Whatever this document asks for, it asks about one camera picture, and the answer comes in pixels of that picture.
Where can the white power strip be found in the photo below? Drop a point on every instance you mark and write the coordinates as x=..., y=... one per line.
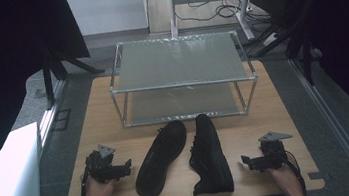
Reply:
x=269, y=39

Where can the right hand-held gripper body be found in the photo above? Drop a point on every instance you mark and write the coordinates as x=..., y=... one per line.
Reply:
x=273, y=156

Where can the person's right hand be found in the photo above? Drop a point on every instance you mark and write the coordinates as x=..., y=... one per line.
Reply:
x=286, y=178

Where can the grey two-tier shoe rack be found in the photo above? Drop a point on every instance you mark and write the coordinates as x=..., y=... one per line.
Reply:
x=178, y=62

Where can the aluminium floor rail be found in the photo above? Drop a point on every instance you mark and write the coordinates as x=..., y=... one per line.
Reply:
x=51, y=114
x=337, y=125

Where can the black metal stand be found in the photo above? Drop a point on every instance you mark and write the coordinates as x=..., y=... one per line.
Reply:
x=295, y=29
x=55, y=70

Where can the black sneaker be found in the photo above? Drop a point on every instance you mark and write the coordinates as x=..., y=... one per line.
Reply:
x=209, y=160
x=160, y=160

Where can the white wall panel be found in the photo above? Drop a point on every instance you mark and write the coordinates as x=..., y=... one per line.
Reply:
x=106, y=9

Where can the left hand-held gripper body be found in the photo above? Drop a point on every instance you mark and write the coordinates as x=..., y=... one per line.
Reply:
x=100, y=169

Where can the black floor hatch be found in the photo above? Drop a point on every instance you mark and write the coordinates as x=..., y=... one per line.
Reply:
x=61, y=120

